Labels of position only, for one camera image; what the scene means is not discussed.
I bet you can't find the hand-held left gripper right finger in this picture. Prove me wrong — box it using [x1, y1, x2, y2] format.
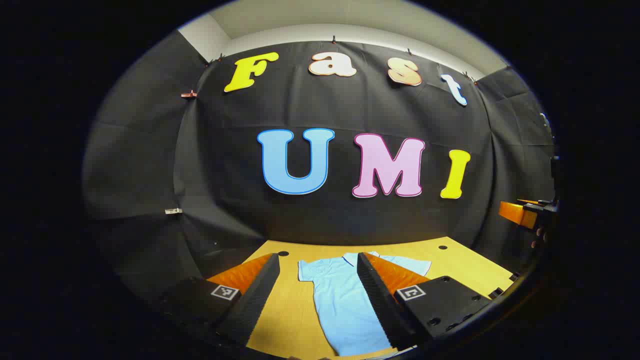
[356, 252, 493, 351]

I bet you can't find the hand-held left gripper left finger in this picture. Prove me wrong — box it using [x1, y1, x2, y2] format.
[160, 253, 281, 348]

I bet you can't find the light blue T-shirt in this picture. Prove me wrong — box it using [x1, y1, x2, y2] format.
[298, 251, 432, 357]

